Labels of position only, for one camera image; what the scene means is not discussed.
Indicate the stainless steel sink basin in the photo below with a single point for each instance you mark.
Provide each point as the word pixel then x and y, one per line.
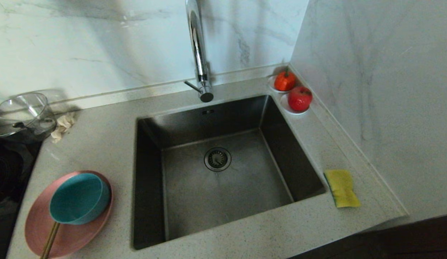
pixel 227 201

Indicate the yellow and green sponge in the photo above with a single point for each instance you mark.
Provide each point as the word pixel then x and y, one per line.
pixel 341 187

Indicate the round metal drain strainer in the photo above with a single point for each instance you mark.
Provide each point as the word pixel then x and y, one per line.
pixel 217 158

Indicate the small white dish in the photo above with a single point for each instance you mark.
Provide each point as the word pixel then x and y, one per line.
pixel 271 84
pixel 285 107

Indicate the red tomato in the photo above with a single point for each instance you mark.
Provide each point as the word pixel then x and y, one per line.
pixel 284 81

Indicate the chrome kitchen faucet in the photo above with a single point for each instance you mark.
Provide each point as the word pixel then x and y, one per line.
pixel 199 54

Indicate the red apple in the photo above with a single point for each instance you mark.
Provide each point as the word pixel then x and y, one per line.
pixel 299 99

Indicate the crumpled beige tissue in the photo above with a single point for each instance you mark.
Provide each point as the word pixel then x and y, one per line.
pixel 63 124

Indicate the teal bowl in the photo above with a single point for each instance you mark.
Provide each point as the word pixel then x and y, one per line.
pixel 77 198

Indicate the pink round plate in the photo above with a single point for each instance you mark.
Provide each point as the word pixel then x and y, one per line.
pixel 76 237

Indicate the clear glass bowl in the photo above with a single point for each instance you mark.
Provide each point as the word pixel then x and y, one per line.
pixel 22 104

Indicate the black cooktop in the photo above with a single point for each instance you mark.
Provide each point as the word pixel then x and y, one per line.
pixel 7 180

